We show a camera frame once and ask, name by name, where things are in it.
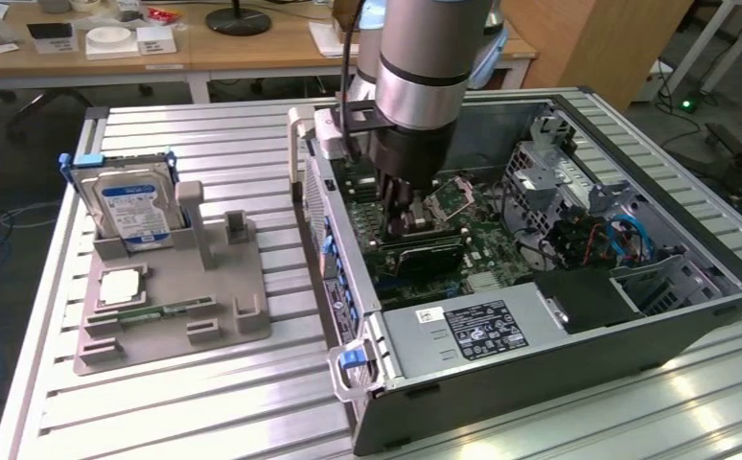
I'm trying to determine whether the grey power supply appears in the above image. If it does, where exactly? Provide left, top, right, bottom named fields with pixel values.
left=380, top=282, right=568, bottom=380

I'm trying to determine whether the green motherboard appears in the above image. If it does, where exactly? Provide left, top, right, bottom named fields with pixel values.
left=331, top=160, right=539, bottom=311

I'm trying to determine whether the grey parts rack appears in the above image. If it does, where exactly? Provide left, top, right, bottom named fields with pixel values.
left=73, top=180, right=275, bottom=378

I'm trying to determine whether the cardboard box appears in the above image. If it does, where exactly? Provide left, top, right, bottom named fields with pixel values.
left=331, top=0, right=363, bottom=44

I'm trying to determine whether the metal disk bay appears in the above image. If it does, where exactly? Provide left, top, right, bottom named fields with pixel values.
left=502, top=114, right=634, bottom=226

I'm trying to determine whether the white box black lid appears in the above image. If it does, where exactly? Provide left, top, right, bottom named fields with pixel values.
left=24, top=22, right=81, bottom=54

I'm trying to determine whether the black plastic air shroud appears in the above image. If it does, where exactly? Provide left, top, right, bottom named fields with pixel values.
left=530, top=267, right=647, bottom=334

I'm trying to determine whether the green graphics card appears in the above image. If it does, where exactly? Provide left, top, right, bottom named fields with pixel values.
left=370, top=237, right=467, bottom=289

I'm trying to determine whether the blue wire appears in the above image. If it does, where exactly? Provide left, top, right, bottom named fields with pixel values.
left=603, top=215, right=658, bottom=263

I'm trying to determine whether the silver chipset heatsink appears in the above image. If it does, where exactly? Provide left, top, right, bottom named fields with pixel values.
left=463, top=272, right=512, bottom=294

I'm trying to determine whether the wooden desk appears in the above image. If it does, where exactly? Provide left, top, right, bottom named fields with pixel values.
left=0, top=0, right=539, bottom=92

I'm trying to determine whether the black box green light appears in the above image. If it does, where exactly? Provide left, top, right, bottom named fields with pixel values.
left=674, top=93, right=704, bottom=116

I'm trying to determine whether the stack of white papers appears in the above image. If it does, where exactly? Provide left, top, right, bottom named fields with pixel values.
left=308, top=21, right=359, bottom=58

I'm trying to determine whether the white desk frame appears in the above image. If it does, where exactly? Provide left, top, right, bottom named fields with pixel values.
left=662, top=0, right=742, bottom=131

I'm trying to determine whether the black open PC case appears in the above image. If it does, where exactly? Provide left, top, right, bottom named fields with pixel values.
left=287, top=93, right=742, bottom=457

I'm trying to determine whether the black RAM stick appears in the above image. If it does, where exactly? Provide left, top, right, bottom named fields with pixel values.
left=370, top=233, right=470, bottom=250

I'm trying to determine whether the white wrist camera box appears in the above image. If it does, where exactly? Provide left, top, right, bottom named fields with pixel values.
left=315, top=107, right=374, bottom=162

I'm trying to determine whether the black office chair base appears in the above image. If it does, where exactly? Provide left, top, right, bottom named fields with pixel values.
left=0, top=83, right=155, bottom=141

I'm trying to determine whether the green RAM stick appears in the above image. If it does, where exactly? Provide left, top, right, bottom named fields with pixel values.
left=88, top=300, right=212, bottom=327

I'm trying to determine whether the wooden cabinet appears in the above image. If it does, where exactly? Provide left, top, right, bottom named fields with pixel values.
left=523, top=0, right=695, bottom=109

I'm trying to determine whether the metal socket cover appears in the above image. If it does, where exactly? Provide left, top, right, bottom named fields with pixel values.
left=432, top=174, right=479, bottom=219

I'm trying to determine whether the black round lamp base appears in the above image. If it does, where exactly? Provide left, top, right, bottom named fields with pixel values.
left=203, top=0, right=275, bottom=37

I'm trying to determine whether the grey sheet metal bracket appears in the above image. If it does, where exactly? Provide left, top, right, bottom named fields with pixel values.
left=607, top=253, right=730, bottom=317

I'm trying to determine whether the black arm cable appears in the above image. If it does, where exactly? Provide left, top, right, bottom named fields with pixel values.
left=335, top=0, right=372, bottom=167

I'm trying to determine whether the plain white box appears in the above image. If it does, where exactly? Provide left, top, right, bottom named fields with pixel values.
left=136, top=26, right=177, bottom=55

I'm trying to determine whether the white round container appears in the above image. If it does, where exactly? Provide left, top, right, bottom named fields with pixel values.
left=83, top=26, right=139, bottom=61

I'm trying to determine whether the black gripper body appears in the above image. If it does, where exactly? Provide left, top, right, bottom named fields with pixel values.
left=367, top=122, right=455, bottom=192

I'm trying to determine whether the silver CPU chip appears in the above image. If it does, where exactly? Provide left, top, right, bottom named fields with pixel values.
left=99, top=270, right=145, bottom=304

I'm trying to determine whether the hard disk blue caddy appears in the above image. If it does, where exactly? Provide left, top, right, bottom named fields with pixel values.
left=56, top=146, right=177, bottom=250

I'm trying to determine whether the orange wire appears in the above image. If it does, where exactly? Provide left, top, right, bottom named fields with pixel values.
left=587, top=224, right=640, bottom=265

